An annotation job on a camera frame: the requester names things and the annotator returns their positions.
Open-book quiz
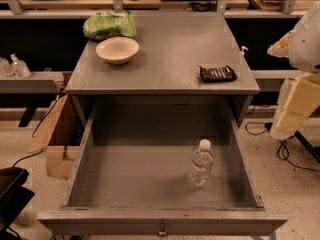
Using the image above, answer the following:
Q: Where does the grey wooden cabinet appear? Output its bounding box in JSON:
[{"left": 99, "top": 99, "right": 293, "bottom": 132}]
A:
[{"left": 66, "top": 10, "right": 259, "bottom": 120}]

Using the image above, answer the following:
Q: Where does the brown cardboard box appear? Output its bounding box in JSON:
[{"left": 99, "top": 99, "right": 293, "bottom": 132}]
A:
[{"left": 26, "top": 88, "right": 82, "bottom": 179}]

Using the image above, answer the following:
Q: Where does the grey open top drawer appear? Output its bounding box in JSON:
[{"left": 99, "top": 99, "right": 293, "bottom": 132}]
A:
[{"left": 38, "top": 96, "right": 288, "bottom": 236}]

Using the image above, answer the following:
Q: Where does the clear sanitizer bottle right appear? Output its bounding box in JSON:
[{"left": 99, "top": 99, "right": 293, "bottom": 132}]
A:
[{"left": 10, "top": 54, "right": 31, "bottom": 78}]

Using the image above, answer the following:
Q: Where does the green chip bag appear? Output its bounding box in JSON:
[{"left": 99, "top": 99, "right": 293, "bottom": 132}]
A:
[{"left": 83, "top": 10, "right": 137, "bottom": 40}]

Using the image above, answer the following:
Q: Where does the clear sanitizer bottle left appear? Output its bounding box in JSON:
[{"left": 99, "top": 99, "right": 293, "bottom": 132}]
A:
[{"left": 0, "top": 57, "right": 14, "bottom": 76}]

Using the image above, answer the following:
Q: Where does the black snack packet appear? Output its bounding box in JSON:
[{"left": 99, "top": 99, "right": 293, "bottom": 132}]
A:
[{"left": 200, "top": 65, "right": 237, "bottom": 83}]

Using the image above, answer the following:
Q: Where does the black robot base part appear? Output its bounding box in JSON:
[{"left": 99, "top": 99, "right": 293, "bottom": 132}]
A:
[{"left": 0, "top": 167, "right": 34, "bottom": 240}]

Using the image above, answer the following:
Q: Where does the clear plastic water bottle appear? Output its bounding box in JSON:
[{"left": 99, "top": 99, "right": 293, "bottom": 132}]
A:
[{"left": 189, "top": 139, "right": 214, "bottom": 188}]

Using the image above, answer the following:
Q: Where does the clear sanitizer bottle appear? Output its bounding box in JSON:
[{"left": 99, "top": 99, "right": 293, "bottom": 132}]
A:
[
  {"left": 10, "top": 54, "right": 31, "bottom": 78},
  {"left": 0, "top": 57, "right": 14, "bottom": 76}
]

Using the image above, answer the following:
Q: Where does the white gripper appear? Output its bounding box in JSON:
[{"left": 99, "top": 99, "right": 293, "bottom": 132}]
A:
[{"left": 270, "top": 73, "right": 320, "bottom": 140}]

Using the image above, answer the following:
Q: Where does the cream ceramic bowl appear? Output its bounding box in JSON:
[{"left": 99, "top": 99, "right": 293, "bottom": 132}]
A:
[{"left": 96, "top": 37, "right": 139, "bottom": 65}]

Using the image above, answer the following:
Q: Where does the metal drawer knob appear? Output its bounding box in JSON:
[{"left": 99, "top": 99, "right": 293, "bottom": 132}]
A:
[{"left": 157, "top": 223, "right": 168, "bottom": 237}]

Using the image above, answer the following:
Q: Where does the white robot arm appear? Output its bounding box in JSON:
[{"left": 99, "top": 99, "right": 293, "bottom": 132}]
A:
[{"left": 267, "top": 1, "right": 320, "bottom": 140}]

